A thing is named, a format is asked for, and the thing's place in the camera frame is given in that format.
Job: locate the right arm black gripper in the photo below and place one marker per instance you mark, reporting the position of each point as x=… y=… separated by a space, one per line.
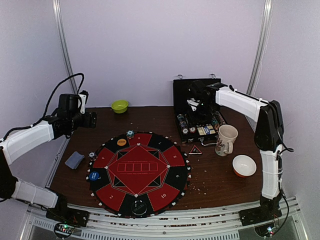
x=200 y=115

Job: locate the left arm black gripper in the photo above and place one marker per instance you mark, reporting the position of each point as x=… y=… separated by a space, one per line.
x=86 y=123

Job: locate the orange big blind button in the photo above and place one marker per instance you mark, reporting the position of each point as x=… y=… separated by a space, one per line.
x=121 y=142

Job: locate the poker chip stack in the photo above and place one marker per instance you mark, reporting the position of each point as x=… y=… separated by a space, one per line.
x=130 y=134
x=92 y=156

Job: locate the black red triangular token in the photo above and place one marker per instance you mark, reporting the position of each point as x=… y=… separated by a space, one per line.
x=195 y=151

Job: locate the blue deck of cards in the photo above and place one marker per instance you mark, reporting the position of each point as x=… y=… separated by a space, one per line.
x=74 y=160

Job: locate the blue small blind button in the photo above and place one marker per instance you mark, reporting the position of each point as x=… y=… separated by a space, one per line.
x=94 y=176

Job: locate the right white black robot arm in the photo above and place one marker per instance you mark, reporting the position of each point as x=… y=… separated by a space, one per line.
x=268 y=138

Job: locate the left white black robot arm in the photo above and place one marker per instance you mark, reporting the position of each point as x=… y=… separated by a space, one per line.
x=21 y=142

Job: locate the blue yellow card box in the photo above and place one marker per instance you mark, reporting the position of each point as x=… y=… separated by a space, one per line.
x=206 y=130

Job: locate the lime green plastic bowl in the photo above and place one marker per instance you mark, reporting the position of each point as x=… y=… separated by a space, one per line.
x=120 y=106

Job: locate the black poker chip case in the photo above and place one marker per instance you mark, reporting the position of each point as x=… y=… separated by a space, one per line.
x=186 y=126

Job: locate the white printed ceramic mug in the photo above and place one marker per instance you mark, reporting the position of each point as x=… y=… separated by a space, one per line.
x=227 y=135

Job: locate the white orange ceramic bowl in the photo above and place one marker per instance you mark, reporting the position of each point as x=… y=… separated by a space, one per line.
x=244 y=166

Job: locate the round red black poker mat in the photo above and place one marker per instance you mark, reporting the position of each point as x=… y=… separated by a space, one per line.
x=150 y=167

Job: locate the clear round dealer button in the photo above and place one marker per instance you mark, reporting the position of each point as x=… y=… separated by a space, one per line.
x=139 y=208

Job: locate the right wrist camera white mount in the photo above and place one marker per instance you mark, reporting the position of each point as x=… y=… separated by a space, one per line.
x=193 y=103

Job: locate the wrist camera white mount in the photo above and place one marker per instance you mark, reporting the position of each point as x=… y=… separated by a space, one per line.
x=83 y=98
x=193 y=103

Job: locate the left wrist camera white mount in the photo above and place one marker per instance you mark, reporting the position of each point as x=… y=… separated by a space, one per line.
x=83 y=98

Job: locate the right aluminium frame post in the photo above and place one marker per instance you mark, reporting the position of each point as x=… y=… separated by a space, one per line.
x=261 y=47

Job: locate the aluminium frame post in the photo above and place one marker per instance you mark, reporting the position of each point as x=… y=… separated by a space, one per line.
x=261 y=47
x=62 y=38

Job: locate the left aluminium frame post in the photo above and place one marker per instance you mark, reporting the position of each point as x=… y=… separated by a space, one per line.
x=62 y=38

